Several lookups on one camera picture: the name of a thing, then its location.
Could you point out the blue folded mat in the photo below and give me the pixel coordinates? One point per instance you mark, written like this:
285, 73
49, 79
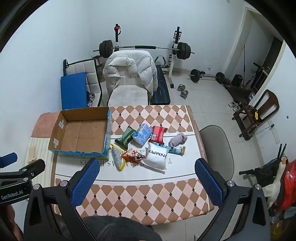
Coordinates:
74, 90

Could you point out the white tufted sofa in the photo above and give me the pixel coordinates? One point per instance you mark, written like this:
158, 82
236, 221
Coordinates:
91, 71

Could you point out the long blue white packet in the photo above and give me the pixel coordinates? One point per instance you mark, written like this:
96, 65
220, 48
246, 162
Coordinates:
177, 150

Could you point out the beige plastic chair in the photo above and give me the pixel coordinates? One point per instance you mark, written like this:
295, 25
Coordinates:
215, 148

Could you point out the small barbell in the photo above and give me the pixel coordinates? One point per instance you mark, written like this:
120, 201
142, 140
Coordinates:
195, 75

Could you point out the cardboard box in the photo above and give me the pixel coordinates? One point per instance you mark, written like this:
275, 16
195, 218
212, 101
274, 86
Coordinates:
81, 136

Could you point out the orange panda snack packet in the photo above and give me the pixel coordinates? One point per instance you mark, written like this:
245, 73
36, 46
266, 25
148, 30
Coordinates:
133, 155

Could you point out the dark wooden chair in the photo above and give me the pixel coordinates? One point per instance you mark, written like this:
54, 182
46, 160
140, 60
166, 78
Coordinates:
270, 99

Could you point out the red plastic bag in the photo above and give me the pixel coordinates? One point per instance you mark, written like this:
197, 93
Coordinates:
289, 183

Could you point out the white soft pouch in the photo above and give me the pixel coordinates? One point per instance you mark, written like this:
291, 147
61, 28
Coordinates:
156, 158

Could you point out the blue tissue packet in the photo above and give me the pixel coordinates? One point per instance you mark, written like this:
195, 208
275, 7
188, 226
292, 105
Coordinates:
142, 134

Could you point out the barbell with black plates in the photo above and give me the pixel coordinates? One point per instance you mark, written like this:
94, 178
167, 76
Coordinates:
105, 48

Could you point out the purple cloth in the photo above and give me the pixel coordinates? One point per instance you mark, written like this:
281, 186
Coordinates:
177, 140

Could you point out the black blue weight bench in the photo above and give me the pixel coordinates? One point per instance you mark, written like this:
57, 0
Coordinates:
161, 90

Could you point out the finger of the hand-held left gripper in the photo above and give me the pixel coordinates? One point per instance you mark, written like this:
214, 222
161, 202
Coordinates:
8, 160
32, 168

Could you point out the white sneaker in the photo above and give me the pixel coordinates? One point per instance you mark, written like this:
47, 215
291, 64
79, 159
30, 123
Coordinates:
237, 105
231, 104

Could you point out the white down jacket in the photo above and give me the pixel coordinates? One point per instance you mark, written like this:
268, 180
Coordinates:
129, 64

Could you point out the chrome dumbbell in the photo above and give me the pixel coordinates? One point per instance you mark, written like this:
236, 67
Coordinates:
91, 98
184, 94
180, 88

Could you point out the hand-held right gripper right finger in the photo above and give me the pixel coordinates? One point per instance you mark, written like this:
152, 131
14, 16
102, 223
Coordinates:
208, 183

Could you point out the black metal frame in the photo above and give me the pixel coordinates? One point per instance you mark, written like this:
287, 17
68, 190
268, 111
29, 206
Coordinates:
266, 171

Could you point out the green snack packet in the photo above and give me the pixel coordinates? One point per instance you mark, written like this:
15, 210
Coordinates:
124, 138

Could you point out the red snack packet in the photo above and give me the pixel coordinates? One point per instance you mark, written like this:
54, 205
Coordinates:
157, 135

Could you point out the yellow silver scrub sponge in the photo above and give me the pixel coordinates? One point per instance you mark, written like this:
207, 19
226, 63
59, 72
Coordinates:
118, 157

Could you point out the white door frame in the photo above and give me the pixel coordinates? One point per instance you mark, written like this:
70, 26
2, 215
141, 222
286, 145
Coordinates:
240, 41

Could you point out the white barbell rack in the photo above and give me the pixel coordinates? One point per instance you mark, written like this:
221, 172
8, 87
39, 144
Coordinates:
172, 62

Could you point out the white upholstered chair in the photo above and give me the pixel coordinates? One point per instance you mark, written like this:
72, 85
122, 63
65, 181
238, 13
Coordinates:
127, 95

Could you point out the white plush goose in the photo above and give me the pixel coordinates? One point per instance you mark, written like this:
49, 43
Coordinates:
275, 185

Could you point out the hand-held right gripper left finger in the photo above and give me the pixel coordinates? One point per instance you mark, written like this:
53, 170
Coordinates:
86, 183

